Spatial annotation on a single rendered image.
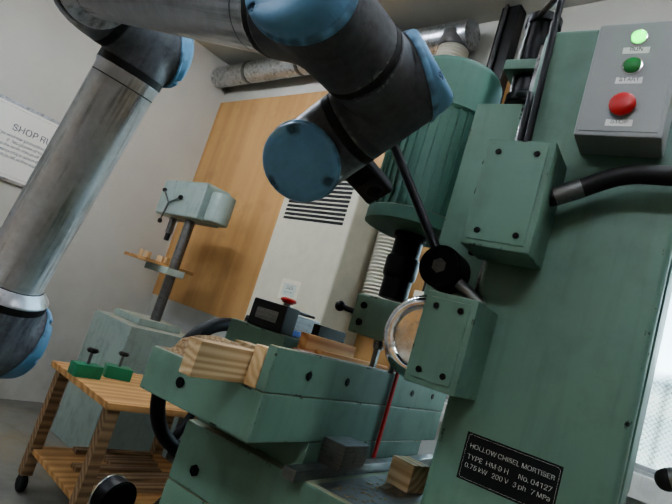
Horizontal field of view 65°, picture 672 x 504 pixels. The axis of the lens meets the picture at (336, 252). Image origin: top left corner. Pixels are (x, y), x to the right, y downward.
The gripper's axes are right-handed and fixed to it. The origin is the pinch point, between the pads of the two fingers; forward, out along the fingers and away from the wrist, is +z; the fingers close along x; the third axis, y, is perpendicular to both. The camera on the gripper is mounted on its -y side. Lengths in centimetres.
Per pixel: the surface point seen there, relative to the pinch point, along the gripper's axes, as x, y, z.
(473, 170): -13.3, -13.4, -4.5
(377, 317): 11.6, -26.5, -11.0
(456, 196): -9.2, -15.5, -6.3
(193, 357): 18, -9, -46
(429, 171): -6.9, -10.3, -2.4
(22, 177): 228, 83, 172
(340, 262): 68, -45, 130
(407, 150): -5.0, -5.7, 0.3
